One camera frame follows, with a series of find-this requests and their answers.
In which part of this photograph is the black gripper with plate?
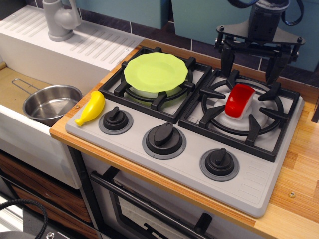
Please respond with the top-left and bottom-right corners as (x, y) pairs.
(215, 4), (305, 85)

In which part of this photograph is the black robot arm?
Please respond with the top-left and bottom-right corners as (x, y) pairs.
(215, 0), (305, 84)

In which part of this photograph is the red white salmon sushi toy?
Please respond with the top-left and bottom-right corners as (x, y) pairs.
(225, 84), (256, 120)

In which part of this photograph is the green plastic plate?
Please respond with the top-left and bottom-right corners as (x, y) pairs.
(124, 52), (188, 93)

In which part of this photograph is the black left burner grate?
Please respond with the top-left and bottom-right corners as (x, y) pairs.
(99, 46), (213, 123)

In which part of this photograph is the black right stove knob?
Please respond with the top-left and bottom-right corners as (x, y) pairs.
(199, 148), (239, 182)

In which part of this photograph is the black stove knob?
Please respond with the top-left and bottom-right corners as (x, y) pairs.
(99, 107), (134, 135)
(142, 122), (186, 160)
(199, 148), (239, 182)

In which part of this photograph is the grey toy stove top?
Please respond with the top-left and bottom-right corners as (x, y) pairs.
(64, 46), (305, 219)

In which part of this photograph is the black middle stove knob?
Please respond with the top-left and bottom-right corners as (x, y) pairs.
(142, 122), (186, 160)

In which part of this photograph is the black left stove knob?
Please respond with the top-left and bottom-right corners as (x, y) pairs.
(99, 107), (134, 135)

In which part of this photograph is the yellow toy banana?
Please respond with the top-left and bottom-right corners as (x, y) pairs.
(75, 91), (105, 126)

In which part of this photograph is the grey toy faucet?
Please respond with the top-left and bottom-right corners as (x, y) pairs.
(42, 0), (81, 42)

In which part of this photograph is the stainless steel pot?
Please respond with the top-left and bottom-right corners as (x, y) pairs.
(12, 78), (82, 127)

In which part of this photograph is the white toy sink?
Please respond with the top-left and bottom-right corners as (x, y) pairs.
(0, 6), (142, 189)

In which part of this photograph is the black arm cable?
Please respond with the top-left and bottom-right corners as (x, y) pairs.
(226, 0), (306, 27)

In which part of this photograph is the black oven door handle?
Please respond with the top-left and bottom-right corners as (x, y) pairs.
(90, 168), (212, 239)

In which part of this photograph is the black braided cable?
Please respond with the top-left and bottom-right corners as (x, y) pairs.
(0, 199), (48, 239)

